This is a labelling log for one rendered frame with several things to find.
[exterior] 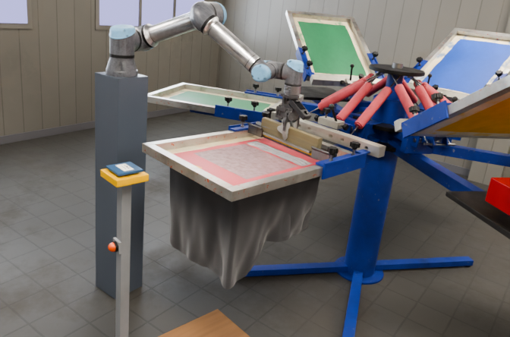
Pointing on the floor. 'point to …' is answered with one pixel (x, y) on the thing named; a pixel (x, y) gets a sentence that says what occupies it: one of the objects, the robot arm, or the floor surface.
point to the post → (123, 183)
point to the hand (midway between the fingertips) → (289, 137)
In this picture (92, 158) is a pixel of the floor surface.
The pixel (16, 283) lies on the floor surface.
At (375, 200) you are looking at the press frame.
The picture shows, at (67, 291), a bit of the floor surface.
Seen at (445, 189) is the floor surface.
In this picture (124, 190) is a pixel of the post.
